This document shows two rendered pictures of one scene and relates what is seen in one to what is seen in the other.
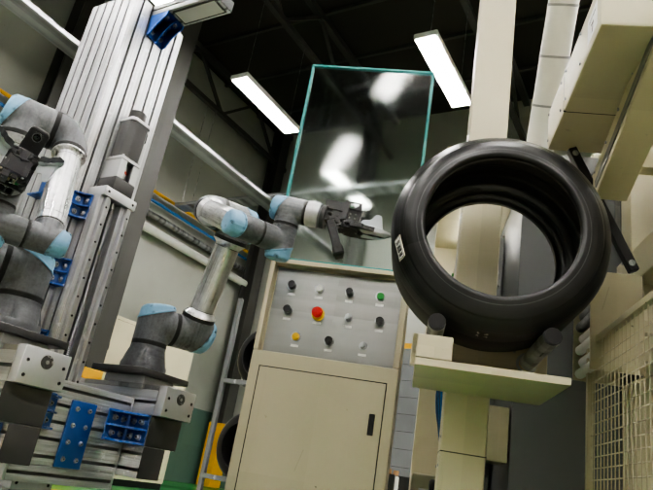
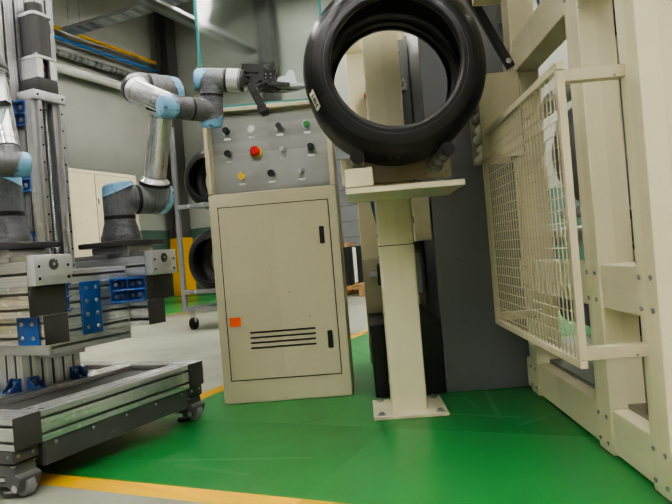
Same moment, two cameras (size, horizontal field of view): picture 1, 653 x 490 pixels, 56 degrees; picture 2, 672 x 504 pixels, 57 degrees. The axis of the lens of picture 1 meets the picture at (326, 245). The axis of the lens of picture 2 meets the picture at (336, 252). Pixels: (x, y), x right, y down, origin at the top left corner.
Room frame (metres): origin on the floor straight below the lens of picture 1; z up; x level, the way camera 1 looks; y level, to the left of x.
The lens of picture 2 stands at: (-0.40, 0.04, 0.61)
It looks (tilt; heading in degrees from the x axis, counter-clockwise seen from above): 0 degrees down; 352
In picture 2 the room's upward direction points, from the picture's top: 5 degrees counter-clockwise
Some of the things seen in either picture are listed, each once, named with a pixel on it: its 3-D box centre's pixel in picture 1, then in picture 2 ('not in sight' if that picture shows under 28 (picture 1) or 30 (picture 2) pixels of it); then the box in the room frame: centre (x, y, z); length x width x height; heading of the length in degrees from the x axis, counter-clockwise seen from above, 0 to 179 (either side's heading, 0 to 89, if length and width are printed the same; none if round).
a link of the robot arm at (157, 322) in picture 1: (156, 323); (120, 198); (2.08, 0.52, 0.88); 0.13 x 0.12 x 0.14; 122
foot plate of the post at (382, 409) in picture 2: not in sight; (408, 405); (1.90, -0.50, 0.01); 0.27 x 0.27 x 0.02; 80
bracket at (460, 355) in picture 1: (477, 358); (395, 168); (1.82, -0.51, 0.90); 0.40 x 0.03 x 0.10; 80
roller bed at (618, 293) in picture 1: (606, 329); (494, 120); (1.80, -0.89, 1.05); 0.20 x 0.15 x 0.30; 170
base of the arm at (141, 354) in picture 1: (145, 357); (120, 228); (2.08, 0.53, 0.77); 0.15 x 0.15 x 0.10
